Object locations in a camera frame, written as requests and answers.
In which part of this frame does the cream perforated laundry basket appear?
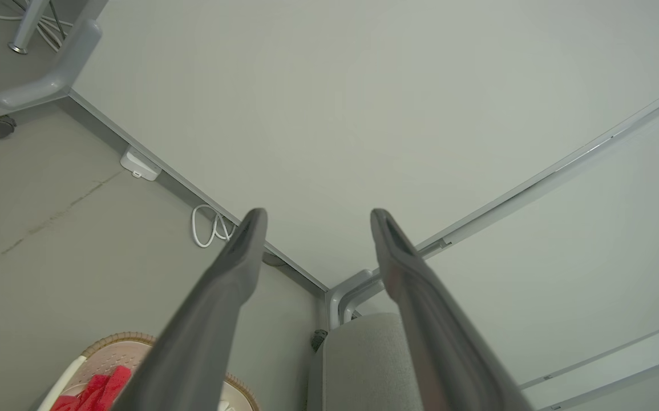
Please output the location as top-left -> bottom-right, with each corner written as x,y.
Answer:
37,331 -> 261,411

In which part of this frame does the white wall power adapter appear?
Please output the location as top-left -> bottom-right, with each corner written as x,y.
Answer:
120,147 -> 163,182

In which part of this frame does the grey curved corner frame tube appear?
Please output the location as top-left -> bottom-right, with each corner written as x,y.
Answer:
326,268 -> 386,331

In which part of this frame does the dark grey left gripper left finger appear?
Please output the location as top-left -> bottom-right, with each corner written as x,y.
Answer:
111,208 -> 269,411

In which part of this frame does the white floor cables bundle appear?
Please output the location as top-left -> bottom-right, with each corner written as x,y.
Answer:
0,0 -> 74,53

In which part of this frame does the white coiled cable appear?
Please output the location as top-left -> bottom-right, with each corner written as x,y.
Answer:
192,204 -> 237,249

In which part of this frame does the red cloth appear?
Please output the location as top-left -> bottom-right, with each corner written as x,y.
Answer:
50,365 -> 132,411

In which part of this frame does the grey table leg with caster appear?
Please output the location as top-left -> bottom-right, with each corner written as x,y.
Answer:
0,0 -> 107,120

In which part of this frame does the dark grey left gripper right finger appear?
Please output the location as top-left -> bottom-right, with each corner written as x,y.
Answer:
370,208 -> 535,411

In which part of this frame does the grey metal partition rail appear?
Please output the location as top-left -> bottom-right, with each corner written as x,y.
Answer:
415,77 -> 659,259

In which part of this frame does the grey upholstered chair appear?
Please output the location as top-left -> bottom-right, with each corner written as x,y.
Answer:
306,312 -> 424,411

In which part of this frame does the chrome metal leg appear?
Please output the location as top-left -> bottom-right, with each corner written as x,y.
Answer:
8,0 -> 51,55

